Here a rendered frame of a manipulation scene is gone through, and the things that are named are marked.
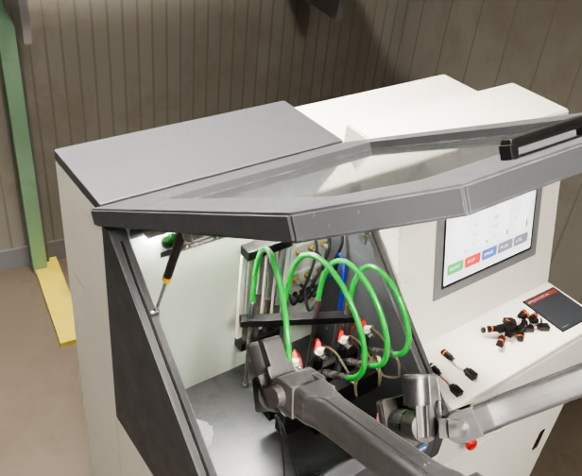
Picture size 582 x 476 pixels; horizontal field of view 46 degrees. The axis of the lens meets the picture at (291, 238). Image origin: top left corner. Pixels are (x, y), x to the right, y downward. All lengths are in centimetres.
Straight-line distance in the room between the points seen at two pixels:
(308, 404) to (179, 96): 271
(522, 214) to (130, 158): 118
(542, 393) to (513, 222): 91
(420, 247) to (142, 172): 76
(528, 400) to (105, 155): 111
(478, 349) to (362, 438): 114
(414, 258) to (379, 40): 235
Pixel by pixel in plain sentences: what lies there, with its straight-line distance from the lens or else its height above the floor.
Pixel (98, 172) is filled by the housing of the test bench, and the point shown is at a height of 150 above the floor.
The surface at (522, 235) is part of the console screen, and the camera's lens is 225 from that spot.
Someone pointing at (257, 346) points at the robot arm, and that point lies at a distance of 121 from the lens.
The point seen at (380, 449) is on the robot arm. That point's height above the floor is 159.
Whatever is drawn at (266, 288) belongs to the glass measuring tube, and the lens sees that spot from 193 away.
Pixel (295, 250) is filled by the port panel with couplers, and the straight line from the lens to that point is 195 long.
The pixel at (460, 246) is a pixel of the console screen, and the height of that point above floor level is 125.
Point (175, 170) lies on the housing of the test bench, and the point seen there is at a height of 150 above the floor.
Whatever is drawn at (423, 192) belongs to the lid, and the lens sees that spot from 84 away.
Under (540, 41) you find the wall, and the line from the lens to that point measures 341.
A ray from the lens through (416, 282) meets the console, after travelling 194.
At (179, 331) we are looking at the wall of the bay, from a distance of 188.
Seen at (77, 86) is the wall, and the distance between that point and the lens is 347.
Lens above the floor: 236
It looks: 35 degrees down
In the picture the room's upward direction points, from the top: 7 degrees clockwise
